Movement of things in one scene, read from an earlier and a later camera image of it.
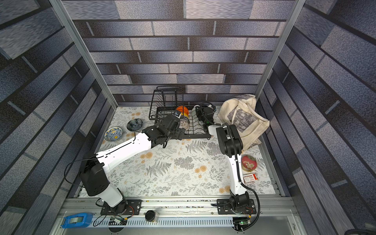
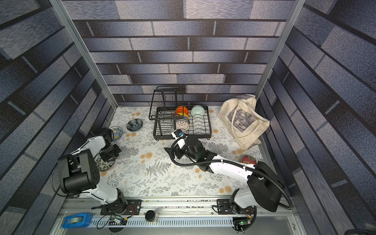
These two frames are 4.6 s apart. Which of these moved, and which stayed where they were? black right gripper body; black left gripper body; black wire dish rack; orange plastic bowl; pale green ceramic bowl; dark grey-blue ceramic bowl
Moved: black left gripper body; black right gripper body
Stayed: orange plastic bowl; dark grey-blue ceramic bowl; black wire dish rack; pale green ceramic bowl
